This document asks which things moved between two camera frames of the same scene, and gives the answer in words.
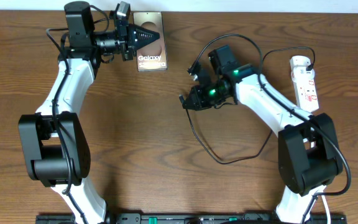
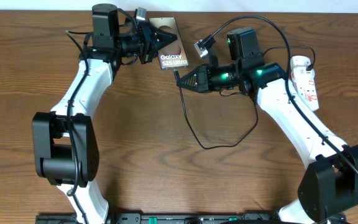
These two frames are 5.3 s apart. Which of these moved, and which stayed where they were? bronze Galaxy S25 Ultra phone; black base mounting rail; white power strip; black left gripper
Moved: black left gripper; bronze Galaxy S25 Ultra phone
Stayed: black base mounting rail; white power strip
